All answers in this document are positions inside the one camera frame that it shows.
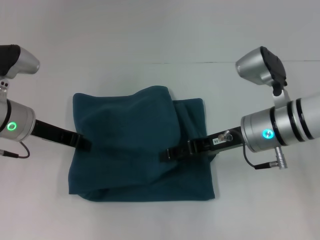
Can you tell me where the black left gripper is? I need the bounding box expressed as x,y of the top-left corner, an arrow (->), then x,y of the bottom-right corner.
30,119 -> 93,153

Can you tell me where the clear cable plug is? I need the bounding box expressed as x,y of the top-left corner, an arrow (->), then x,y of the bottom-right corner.
217,129 -> 234,141

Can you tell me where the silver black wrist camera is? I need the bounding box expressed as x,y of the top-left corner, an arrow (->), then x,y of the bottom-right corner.
234,45 -> 291,109
0,44 -> 41,101

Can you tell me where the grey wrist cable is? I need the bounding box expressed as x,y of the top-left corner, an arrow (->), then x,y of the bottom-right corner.
242,146 -> 289,172

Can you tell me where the teal blue shirt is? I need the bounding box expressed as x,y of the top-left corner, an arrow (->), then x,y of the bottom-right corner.
67,85 -> 217,203

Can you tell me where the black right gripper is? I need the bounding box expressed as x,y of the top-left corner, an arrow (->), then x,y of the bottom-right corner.
158,125 -> 245,164

